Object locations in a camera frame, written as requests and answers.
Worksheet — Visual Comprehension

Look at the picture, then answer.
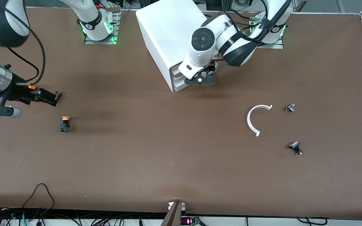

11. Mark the black cable on white ledge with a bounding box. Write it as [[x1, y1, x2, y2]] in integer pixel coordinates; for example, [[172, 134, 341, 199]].
[[297, 217, 327, 225]]

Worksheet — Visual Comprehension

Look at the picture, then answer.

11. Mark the short black table cable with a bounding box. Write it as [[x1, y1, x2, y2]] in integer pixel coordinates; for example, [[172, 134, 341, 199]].
[[228, 9, 252, 20]]

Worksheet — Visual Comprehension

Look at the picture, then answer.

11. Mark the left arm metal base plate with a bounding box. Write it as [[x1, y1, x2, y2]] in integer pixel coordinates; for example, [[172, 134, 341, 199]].
[[256, 30, 284, 49]]

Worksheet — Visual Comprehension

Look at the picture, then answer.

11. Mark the circuit board red display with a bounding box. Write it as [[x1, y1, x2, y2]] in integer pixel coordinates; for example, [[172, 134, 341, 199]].
[[180, 216, 201, 226]]

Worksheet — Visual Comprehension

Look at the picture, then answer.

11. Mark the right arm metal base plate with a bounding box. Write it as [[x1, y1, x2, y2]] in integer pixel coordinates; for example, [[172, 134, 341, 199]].
[[84, 8, 119, 45]]

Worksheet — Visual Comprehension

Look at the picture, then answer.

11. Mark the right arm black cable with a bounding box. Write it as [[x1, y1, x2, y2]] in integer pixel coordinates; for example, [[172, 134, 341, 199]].
[[0, 3, 47, 86]]

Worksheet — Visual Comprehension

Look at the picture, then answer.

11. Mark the black silver push button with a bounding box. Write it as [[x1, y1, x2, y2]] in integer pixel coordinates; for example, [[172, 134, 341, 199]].
[[288, 141, 303, 156]]

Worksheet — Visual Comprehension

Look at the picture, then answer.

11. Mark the white curved plastic piece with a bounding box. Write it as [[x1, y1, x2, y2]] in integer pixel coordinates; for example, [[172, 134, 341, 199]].
[[247, 105, 273, 137]]

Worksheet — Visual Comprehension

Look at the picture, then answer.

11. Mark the thin black looped cable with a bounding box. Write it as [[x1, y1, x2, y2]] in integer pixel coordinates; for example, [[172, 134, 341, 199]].
[[22, 183, 55, 218]]

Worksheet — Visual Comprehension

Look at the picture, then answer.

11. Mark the grey mounting bracket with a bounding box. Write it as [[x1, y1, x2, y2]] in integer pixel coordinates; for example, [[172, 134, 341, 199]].
[[161, 201, 186, 226]]

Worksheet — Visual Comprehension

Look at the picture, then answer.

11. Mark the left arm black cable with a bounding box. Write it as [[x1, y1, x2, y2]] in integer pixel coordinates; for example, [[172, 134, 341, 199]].
[[212, 0, 273, 62]]

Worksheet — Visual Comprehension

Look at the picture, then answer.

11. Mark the orange-capped push button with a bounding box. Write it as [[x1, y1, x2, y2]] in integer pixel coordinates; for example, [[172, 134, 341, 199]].
[[59, 116, 72, 133]]

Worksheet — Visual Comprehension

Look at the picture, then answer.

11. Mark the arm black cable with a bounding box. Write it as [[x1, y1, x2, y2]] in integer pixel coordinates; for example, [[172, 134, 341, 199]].
[[0, 3, 47, 86], [212, 0, 273, 62]]

